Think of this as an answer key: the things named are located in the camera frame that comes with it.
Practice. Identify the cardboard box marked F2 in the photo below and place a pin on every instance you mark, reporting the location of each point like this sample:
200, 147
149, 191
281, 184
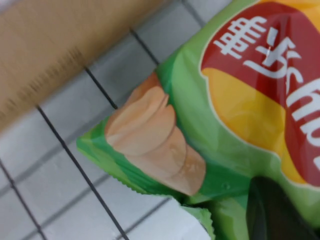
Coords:
50, 45

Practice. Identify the green chip bag with chips picture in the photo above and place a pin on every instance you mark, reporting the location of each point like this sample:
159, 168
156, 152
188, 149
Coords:
212, 112

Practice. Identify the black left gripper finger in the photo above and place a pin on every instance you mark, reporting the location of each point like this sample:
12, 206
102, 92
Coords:
272, 217

